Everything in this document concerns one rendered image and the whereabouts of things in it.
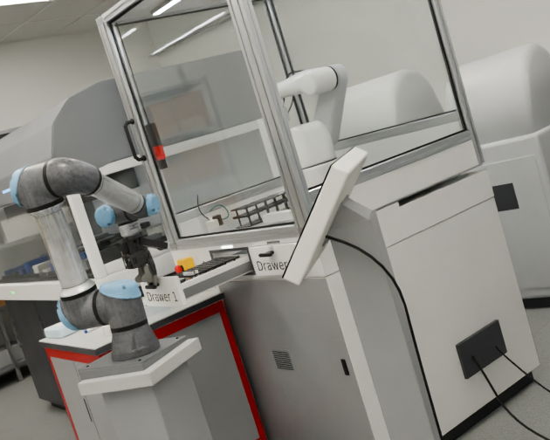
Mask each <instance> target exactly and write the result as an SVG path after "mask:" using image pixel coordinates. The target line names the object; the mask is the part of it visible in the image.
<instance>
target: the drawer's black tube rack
mask: <svg viewBox="0 0 550 440"><path fill-rule="evenodd" d="M237 258H240V256H235V257H224V258H213V259H211V260H209V261H207V262H205V263H202V264H200V265H197V266H194V267H192V268H190V269H188V270H186V271H183V272H179V273H177V274H175V275H183V273H184V272H194V274H195V270H198V273H197V274H196V275H199V276H200V275H203V274H204V273H206V272H210V271H212V270H215V269H216V268H219V267H221V266H223V265H227V264H226V263H228V262H230V261H232V260H234V261H236V259H237Z"/></svg>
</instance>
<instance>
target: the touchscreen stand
mask: <svg viewBox="0 0 550 440"><path fill-rule="evenodd" d="M328 235H329V236H330V237H336V238H338V239H341V240H344V241H346V242H348V243H350V244H353V245H355V246H358V247H360V248H361V249H363V250H364V251H366V252H367V253H369V254H370V255H372V256H373V257H374V258H376V259H377V260H378V261H379V262H380V263H381V264H383V265H384V266H385V268H386V269H387V270H388V271H389V273H390V274H391V275H392V276H393V277H394V279H395V275H394V272H393V269H392V265H391V263H390V260H389V256H388V251H387V248H386V245H385V242H384V239H383V235H382V231H381V227H380V225H379V221H378V218H377V215H376V212H375V210H372V212H371V214H370V215H369V217H368V219H367V220H363V221H360V222H357V223H351V224H347V225H344V226H341V227H337V228H334V229H331V230H329V231H328ZM330 241H331V244H332V247H333V252H334V256H335V258H336V261H337V265H338V267H339V270H340V275H341V278H342V282H343V285H344V287H345V290H346V294H347V298H348V302H349V305H350V307H351V311H352V314H353V316H354V322H355V325H356V328H357V331H358V334H359V337H360V340H361V345H362V348H363V351H364V354H365V357H366V360H367V363H368V368H369V371H370V374H371V377H372V380H373V384H374V386H375V392H376V394H377V397H378V401H379V403H380V406H381V409H382V414H383V417H384V421H385V423H386V426H387V430H388V434H389V438H390V440H441V439H440V436H439V433H438V430H437V425H436V421H435V418H434V415H433V412H432V408H431V406H430V399H429V397H428V393H427V390H426V387H425V384H424V380H423V375H422V371H421V369H420V365H419V361H418V359H417V355H416V350H415V346H414V342H413V339H412V336H411V332H410V329H409V323H408V320H407V316H406V313H405V311H404V307H403V304H402V300H401V297H400V294H399V292H398V291H397V289H396V287H395V285H394V283H393V281H392V280H391V278H390V277H389V276H388V274H387V273H386V272H385V271H384V270H383V269H382V268H381V267H380V266H379V265H378V264H377V263H376V262H375V261H374V260H373V259H371V258H370V257H368V256H366V255H365V254H363V253H362V252H360V251H358V250H356V249H355V248H352V247H350V246H348V245H346V244H343V243H340V242H337V241H334V240H332V239H330Z"/></svg>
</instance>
